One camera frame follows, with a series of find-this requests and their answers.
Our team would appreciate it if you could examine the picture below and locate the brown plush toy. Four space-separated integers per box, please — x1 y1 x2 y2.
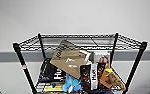
107 71 127 92

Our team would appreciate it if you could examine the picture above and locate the white box with picture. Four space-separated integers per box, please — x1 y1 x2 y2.
92 51 112 73

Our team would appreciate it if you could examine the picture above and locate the yellow plush toy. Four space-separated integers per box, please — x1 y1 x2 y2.
43 84 64 93

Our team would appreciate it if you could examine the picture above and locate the black bag white print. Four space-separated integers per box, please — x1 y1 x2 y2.
37 57 67 85

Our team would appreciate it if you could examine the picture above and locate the large brown cardboard box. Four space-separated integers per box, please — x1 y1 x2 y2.
49 38 92 80

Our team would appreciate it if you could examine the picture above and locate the blue plush toy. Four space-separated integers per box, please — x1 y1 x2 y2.
61 74 83 94

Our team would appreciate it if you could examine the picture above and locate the black wire shelf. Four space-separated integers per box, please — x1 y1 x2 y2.
12 31 149 94

